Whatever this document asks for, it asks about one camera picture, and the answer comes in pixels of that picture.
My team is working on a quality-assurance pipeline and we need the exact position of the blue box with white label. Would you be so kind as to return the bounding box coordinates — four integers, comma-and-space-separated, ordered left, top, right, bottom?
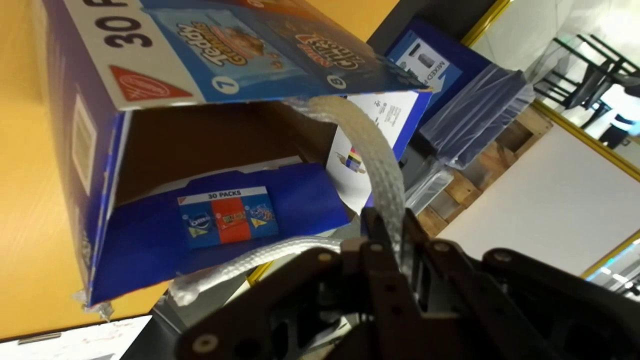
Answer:
385, 15, 496, 128

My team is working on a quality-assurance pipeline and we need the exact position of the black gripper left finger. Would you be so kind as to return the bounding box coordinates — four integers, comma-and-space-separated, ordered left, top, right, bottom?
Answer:
176, 205, 406, 360

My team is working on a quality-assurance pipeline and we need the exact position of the blue snack carton box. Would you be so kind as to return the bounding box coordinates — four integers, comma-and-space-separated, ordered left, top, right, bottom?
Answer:
32, 0, 428, 307

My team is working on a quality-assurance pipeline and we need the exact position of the stack of dark blue packs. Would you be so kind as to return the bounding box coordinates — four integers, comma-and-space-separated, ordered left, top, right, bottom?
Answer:
417, 61, 535, 167

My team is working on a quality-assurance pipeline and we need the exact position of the wooden pallet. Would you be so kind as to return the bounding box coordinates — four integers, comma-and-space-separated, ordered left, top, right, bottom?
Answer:
417, 106, 555, 237

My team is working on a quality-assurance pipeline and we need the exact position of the black metal stool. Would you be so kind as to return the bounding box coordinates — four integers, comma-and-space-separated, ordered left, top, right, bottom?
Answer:
532, 31, 640, 112

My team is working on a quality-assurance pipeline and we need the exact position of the white panel with yellow frame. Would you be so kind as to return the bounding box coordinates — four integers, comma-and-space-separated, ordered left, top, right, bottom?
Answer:
435, 97, 640, 281

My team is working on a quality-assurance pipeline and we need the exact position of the grey plastic bin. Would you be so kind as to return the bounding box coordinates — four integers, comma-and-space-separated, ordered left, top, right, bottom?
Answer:
397, 147, 461, 216

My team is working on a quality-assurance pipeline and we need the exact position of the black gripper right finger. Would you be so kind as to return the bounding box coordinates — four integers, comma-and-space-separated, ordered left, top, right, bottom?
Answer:
400, 209, 640, 360

